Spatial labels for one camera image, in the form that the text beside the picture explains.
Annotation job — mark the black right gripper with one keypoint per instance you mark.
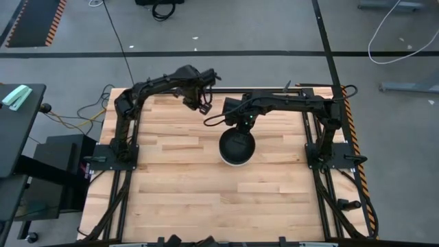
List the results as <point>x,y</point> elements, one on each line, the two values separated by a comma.
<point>240,113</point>

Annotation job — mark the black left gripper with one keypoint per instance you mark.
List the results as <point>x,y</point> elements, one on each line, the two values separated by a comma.
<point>193,80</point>

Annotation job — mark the dark bowl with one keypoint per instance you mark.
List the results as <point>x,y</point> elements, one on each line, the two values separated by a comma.
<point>233,152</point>

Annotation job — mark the white bowl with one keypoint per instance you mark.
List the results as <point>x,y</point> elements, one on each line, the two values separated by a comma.
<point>236,164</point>

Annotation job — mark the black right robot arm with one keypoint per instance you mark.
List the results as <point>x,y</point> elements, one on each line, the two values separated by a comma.
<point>291,101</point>

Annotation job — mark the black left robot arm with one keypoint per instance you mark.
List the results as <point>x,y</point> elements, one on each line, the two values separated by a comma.
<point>154,82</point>

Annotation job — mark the orange black hazard strip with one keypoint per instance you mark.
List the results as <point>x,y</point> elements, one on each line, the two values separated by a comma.
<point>353,130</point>

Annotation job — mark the black equipment box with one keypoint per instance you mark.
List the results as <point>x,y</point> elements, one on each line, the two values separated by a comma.
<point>65,164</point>

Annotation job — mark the grey furniture leg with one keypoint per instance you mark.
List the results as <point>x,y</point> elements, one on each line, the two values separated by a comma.
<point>408,87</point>
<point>391,5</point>

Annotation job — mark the mint green stapler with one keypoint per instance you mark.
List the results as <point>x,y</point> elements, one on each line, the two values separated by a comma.
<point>16,96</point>

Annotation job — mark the black side desk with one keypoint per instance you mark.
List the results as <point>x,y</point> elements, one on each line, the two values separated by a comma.
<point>17,137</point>

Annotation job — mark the black mat with orange edges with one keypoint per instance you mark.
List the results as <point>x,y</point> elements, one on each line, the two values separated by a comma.
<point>34,22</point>

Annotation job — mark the black caster wheel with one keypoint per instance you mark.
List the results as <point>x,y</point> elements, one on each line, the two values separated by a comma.
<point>32,237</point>

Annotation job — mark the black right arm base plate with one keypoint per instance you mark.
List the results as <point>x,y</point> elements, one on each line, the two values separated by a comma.
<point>339,151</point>

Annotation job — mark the black aluminium table frame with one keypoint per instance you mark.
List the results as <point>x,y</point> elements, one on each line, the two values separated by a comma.
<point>319,202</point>

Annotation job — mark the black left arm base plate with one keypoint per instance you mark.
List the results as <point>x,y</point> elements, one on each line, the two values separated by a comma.
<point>103,154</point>

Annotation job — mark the table-level camera mount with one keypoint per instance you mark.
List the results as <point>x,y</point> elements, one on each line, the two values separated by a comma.
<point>187,241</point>

